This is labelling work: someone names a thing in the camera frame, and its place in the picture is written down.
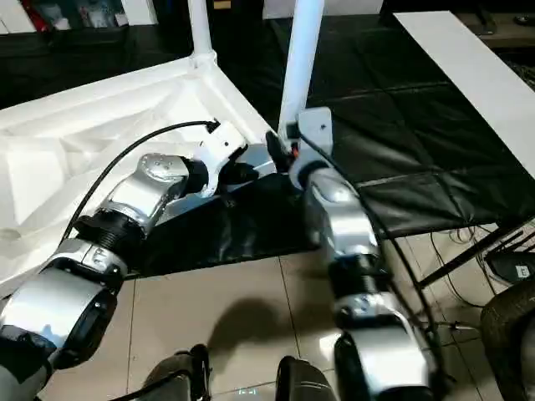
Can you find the white plastic table leg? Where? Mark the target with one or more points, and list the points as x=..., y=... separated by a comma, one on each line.
x=200, y=25
x=299, y=62

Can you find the white plastic table top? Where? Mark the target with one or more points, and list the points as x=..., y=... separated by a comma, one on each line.
x=62, y=125

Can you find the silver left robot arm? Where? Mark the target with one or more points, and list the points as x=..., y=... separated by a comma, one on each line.
x=138, y=188

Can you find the black work mat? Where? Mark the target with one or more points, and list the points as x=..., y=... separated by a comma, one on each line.
x=397, y=125

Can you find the black box with gold label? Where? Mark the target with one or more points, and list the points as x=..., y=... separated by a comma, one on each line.
x=242, y=8

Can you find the flat white board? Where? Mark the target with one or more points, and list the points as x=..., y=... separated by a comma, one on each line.
x=460, y=71

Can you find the white glass door cabinet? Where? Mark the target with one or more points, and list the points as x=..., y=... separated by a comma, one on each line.
x=142, y=10

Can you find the black metal stand bar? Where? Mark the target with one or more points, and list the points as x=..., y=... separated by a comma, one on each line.
x=460, y=263

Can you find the grey left robot foot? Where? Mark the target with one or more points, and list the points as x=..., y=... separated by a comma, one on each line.
x=175, y=376

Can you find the thin grey tripod stand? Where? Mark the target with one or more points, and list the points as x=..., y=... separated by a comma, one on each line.
x=460, y=326

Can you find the black device with white label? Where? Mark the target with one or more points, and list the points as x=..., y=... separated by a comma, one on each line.
x=510, y=267

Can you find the brown woven stool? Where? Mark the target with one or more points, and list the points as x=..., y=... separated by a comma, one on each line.
x=510, y=326

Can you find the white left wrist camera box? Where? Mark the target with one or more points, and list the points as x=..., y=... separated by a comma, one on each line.
x=221, y=142

